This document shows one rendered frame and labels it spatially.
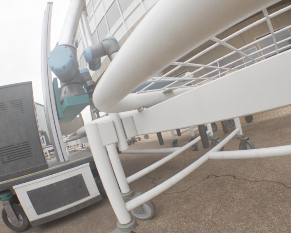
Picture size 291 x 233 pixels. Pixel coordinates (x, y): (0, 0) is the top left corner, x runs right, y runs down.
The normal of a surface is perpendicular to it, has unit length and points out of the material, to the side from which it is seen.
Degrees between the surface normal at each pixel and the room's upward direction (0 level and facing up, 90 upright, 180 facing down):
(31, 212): 90
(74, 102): 90
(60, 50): 95
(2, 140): 90
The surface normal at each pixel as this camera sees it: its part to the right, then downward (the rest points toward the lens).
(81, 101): 0.64, -0.22
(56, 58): 0.26, -0.03
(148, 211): -0.15, 0.03
